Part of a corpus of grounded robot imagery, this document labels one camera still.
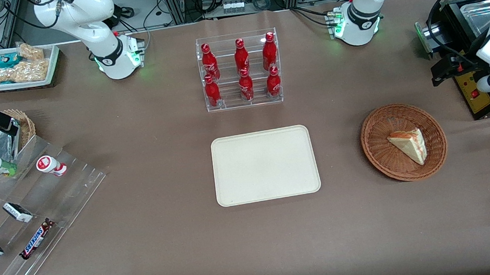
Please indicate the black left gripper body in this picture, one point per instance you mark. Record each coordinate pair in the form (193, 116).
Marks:
(466, 62)

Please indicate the triangular sandwich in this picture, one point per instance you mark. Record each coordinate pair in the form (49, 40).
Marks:
(409, 144)

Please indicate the light wicker basket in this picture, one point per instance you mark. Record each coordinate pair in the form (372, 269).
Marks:
(27, 124)

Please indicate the white snack tray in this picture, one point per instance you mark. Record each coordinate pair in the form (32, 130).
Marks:
(52, 62)

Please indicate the brown round wicker basket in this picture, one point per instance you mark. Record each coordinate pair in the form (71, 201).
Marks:
(382, 141)

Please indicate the cream rectangular tray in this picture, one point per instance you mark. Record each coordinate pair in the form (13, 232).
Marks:
(265, 165)

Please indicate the black machine yellow panel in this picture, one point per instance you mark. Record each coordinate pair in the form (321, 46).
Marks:
(477, 95)

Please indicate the large rice crisp bag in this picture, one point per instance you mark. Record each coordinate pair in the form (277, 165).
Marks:
(22, 72)

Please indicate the teal snack packet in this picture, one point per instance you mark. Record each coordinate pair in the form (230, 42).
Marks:
(7, 60)

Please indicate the red strawberry yogurt bottle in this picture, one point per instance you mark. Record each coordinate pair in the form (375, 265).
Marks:
(49, 165)

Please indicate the small rice crisp bag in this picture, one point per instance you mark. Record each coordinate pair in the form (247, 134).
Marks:
(31, 51)

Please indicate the clear acrylic stepped display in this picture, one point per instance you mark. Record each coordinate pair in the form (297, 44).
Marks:
(64, 197)

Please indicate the snickers bar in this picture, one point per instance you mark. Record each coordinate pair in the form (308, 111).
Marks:
(36, 239)

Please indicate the red cola bottle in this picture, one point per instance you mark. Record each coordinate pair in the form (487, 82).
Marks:
(246, 87)
(212, 93)
(209, 61)
(269, 53)
(273, 83)
(241, 56)

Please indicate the clear acrylic bottle rack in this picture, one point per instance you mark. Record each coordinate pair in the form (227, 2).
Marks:
(232, 103)

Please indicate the white power strip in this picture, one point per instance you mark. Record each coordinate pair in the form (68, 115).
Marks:
(233, 7)

